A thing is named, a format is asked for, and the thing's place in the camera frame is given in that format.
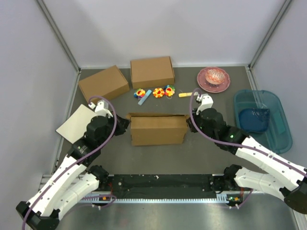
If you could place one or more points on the grey slotted cable duct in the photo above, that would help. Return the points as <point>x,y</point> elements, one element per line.
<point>216,199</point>

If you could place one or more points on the orange flower plush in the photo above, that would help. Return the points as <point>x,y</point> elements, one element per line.
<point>158,92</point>

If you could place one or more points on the rainbow flower plush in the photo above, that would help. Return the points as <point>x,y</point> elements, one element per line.
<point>169,90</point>
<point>139,93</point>

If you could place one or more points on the pink plate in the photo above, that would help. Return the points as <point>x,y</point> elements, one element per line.
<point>212,88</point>

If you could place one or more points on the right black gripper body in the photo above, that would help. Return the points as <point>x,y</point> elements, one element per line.
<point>198,122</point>

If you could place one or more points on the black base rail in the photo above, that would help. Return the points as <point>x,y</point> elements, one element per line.
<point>207,182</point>

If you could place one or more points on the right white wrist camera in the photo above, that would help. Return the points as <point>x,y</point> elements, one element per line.
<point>205,101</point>

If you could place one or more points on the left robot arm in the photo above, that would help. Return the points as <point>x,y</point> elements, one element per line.
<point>75,177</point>

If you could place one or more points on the cardboard box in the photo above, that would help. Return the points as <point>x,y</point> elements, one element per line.
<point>151,129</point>
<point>109,83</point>
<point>151,72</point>

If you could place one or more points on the dark blue dish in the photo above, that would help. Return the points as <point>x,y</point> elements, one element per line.
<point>254,120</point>

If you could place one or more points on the rainbow flower plush right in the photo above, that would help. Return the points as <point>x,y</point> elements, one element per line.
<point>169,90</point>

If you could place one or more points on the teal plastic bin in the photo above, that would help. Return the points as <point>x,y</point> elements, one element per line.
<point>278,136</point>

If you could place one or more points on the white square board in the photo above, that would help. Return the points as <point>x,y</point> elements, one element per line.
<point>75,126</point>

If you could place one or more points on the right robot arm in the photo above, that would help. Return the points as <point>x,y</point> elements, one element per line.
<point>281,178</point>

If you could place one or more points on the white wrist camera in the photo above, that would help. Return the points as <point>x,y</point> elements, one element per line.
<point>101,108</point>
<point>205,101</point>

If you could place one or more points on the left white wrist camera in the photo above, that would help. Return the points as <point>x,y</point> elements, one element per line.
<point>101,108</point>

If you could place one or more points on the yellow chalk stick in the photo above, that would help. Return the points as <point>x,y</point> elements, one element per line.
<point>187,94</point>

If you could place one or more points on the blue chalk stick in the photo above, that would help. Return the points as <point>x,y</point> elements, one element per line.
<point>144,98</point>

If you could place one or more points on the rainbow flower plush left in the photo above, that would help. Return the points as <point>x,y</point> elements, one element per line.
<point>139,93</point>

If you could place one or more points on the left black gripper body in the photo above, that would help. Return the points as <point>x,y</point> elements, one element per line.
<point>111,124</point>

